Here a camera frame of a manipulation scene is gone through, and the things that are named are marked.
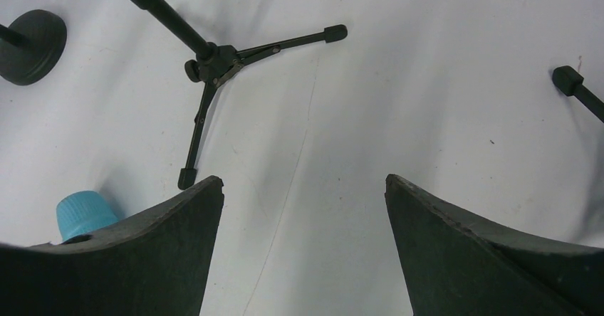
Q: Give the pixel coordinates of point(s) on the black round-base mic stand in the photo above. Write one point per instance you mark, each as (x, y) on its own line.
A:
(31, 46)

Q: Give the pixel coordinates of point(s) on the black shock-mount tripod stand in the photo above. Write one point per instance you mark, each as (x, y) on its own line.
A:
(570, 83)

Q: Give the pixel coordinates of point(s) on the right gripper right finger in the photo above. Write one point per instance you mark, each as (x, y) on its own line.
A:
(456, 262)

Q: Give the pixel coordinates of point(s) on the black tripod mic stand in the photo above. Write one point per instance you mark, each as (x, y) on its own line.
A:
(215, 65)

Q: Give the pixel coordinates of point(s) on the blue microphone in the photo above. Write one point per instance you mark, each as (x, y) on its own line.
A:
(83, 212)

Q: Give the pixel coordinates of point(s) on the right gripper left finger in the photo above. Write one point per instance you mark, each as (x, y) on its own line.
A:
(155, 262)

